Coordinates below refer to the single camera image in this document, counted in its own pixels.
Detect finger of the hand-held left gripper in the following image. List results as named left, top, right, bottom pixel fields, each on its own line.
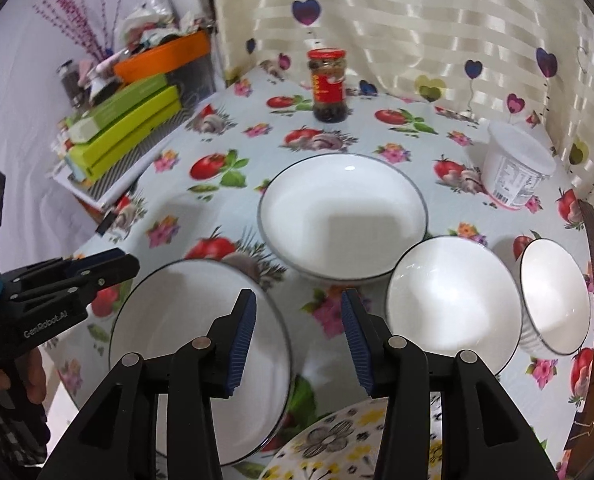
left=52, top=248, right=128, bottom=264
left=4, top=253, right=141, bottom=307

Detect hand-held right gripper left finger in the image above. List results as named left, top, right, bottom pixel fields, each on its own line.
left=52, top=289, right=258, bottom=480

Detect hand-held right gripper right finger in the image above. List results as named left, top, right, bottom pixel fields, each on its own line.
left=341, top=287, right=560, bottom=480

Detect white ribbed deep plate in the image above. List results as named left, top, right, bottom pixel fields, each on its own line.
left=108, top=259, right=294, bottom=461
left=258, top=153, right=430, bottom=283

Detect white ribbed bowl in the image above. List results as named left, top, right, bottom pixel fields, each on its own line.
left=386, top=236, right=522, bottom=376
left=519, top=238, right=594, bottom=356

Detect yellow floral plate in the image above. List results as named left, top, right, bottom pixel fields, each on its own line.
left=257, top=399, right=550, bottom=480

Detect person's left forearm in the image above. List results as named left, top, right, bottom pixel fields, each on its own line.
left=0, top=387, right=48, bottom=467

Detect person's left hand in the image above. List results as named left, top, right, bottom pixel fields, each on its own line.
left=0, top=347, right=46, bottom=406

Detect black white striped box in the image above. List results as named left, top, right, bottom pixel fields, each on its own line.
left=47, top=125, right=188, bottom=211

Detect lime green box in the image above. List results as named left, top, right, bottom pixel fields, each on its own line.
left=64, top=100, right=184, bottom=182
left=74, top=85, right=182, bottom=160

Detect dark green long box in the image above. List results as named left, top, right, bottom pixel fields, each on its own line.
left=68, top=74, right=170, bottom=143

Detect glass jar with dark lid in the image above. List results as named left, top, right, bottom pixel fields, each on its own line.
left=57, top=60, right=85, bottom=108

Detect fruit and flower printed tablecloth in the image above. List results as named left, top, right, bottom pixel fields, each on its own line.
left=59, top=67, right=594, bottom=480

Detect orange box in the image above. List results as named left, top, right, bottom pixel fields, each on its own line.
left=113, top=30, right=212, bottom=86

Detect pink dried flower branches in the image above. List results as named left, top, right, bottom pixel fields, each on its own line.
left=32, top=0, right=122, bottom=61

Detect white plastic tub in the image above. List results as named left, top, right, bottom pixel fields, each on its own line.
left=481, top=121, right=558, bottom=209

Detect pile of plastic packets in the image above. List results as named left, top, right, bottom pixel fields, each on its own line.
left=117, top=0, right=218, bottom=48

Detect red label sauce jar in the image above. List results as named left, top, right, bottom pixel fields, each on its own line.
left=307, top=48, right=350, bottom=123

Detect cream striped heart curtain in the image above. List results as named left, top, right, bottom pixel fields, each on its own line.
left=212, top=0, right=594, bottom=201

